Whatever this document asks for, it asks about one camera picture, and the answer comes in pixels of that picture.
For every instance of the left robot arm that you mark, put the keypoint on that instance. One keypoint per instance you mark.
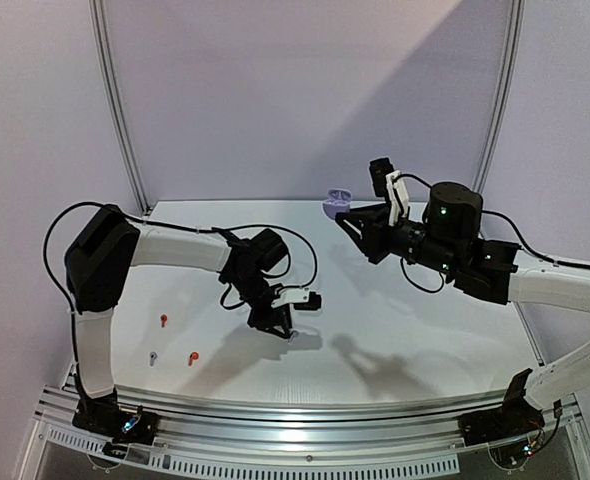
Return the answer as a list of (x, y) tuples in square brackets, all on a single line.
[(98, 262)]

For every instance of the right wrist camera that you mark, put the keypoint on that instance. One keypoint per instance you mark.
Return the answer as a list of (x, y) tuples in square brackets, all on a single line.
[(389, 184)]

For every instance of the red earbud front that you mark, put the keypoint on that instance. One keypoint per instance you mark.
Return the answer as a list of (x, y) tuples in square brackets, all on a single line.
[(193, 357)]

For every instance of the left aluminium corner post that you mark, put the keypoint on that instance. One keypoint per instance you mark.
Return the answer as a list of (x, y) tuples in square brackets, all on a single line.
[(99, 21)]

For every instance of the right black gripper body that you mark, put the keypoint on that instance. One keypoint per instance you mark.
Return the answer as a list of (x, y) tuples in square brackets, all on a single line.
[(376, 233)]

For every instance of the aluminium corner post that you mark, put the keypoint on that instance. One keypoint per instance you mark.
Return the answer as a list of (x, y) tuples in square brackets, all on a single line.
[(99, 21), (502, 91)]

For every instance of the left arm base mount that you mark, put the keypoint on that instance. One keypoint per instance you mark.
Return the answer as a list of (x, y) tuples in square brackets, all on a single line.
[(123, 427)]

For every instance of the purple charging case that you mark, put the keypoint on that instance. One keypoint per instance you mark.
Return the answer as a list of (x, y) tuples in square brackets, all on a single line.
[(338, 200)]

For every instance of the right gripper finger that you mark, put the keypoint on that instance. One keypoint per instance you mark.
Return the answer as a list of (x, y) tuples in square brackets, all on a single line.
[(361, 236), (377, 213)]

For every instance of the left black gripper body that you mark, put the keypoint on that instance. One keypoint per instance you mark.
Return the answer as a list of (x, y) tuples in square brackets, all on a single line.
[(257, 319)]

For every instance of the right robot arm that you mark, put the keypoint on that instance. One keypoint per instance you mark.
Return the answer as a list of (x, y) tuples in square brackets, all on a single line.
[(446, 240)]

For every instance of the right aluminium corner post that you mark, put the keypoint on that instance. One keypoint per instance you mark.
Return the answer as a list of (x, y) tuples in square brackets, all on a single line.
[(502, 91)]

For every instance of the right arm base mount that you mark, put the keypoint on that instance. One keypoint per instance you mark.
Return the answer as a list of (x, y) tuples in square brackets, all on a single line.
[(487, 426)]

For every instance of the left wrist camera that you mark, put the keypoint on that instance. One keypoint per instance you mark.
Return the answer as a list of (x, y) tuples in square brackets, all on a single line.
[(303, 299)]

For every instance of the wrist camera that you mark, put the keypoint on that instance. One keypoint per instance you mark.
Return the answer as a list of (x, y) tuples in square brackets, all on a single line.
[(389, 184), (303, 299)]

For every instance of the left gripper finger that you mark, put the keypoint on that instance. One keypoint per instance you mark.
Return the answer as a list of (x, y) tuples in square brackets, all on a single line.
[(280, 332), (287, 320)]

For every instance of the aluminium front rail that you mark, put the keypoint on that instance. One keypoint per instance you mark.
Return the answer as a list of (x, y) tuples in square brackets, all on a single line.
[(217, 439)]

